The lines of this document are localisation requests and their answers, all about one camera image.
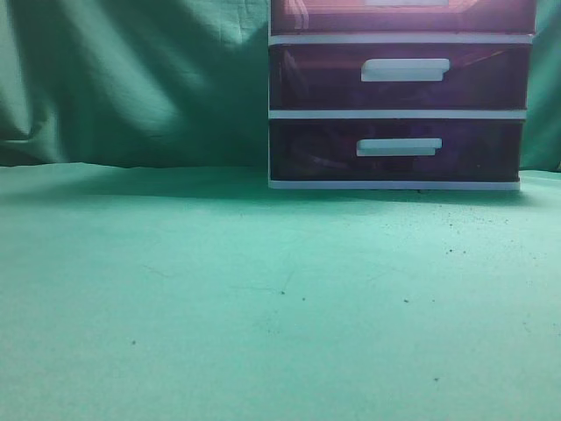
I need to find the tinted purple drawer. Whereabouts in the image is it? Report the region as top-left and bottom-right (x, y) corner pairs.
(269, 44), (531, 111)
(269, 119), (523, 182)
(270, 0), (537, 34)

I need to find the green cloth backdrop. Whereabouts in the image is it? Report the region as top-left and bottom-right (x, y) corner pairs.
(0, 0), (561, 173)

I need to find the green cloth table cover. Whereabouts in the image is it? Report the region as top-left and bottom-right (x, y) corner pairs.
(1, 164), (560, 420)

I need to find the white plastic drawer cabinet frame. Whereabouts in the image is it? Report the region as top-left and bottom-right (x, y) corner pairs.
(268, 6), (535, 190)

